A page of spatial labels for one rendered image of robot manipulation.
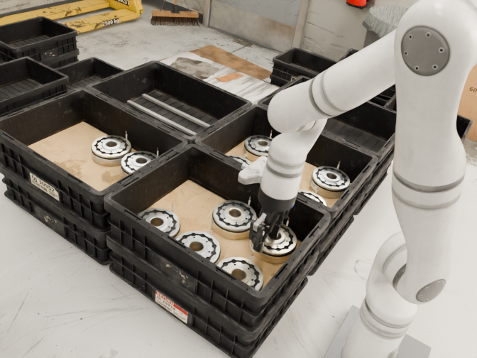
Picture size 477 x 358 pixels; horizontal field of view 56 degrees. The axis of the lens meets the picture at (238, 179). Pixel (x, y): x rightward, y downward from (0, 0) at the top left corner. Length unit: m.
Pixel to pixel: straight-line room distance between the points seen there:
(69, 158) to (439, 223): 0.92
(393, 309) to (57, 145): 0.93
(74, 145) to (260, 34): 3.31
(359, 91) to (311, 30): 3.57
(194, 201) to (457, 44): 0.76
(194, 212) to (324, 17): 3.23
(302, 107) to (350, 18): 3.35
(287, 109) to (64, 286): 0.66
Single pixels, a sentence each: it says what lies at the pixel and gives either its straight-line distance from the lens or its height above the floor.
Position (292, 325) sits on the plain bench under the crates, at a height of 0.70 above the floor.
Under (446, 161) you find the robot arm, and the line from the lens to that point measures 0.60.
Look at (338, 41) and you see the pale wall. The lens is 4.12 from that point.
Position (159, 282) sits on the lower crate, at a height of 0.80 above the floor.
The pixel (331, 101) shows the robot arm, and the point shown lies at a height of 1.27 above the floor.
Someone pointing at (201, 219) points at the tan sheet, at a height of 0.83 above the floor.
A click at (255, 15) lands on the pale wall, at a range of 4.42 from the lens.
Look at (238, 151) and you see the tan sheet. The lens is 1.30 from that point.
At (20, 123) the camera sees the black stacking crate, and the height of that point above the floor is 0.90.
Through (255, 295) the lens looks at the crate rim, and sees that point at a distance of 0.80.
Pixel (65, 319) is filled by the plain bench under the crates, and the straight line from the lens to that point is 1.06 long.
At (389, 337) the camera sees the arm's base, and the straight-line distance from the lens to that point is 0.91.
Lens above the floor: 1.55
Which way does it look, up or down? 37 degrees down
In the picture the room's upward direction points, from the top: 9 degrees clockwise
